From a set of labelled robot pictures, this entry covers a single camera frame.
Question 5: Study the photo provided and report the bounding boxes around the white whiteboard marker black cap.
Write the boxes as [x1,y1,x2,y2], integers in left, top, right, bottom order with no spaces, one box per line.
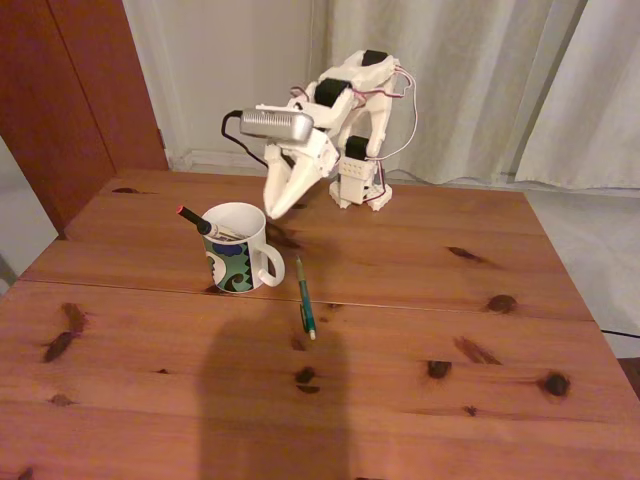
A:
[199,219,254,242]

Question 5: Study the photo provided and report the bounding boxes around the black pen red ends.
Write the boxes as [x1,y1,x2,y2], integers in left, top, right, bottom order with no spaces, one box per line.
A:
[175,203,212,235]

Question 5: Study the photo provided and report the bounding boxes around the green mechanical pencil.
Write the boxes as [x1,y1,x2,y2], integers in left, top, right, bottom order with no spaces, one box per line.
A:
[294,254,318,342]

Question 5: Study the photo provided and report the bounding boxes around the white mug green blue pattern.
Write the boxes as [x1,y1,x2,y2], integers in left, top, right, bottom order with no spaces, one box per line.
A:
[199,201,287,296]

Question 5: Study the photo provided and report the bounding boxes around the wide white curtain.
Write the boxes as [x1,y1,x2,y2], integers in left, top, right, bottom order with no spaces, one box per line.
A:
[302,0,584,186]

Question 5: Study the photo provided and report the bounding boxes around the brown wooden cabinet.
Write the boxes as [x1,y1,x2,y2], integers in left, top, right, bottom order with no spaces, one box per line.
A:
[0,0,169,241]

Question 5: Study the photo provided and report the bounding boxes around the narrow white curtain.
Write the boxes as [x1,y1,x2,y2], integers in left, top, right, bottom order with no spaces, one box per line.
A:
[509,0,640,190]

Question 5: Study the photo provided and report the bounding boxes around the silver camera box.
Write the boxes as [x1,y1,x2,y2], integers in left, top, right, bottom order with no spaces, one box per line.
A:
[238,106,316,147]

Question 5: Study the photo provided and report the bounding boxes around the black camera cable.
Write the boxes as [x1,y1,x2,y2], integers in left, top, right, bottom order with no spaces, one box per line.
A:
[221,109,274,174]

